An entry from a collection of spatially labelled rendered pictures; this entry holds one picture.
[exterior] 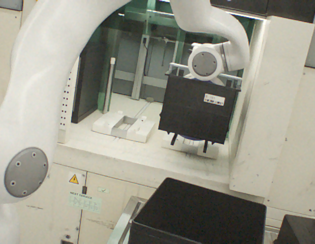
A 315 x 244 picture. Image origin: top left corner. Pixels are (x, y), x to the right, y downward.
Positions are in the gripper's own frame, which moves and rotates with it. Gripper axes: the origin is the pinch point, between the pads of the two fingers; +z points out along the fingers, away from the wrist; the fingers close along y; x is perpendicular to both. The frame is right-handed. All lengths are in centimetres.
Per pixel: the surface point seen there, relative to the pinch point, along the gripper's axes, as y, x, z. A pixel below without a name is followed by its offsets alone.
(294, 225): 34, -39, -26
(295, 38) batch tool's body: 22.8, 10.6, -14.7
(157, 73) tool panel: -27, -23, 80
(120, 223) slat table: -14, -49, -30
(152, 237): -2, -34, -57
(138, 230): -5, -33, -57
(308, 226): 38, -39, -25
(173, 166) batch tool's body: -3.5, -38.0, -5.9
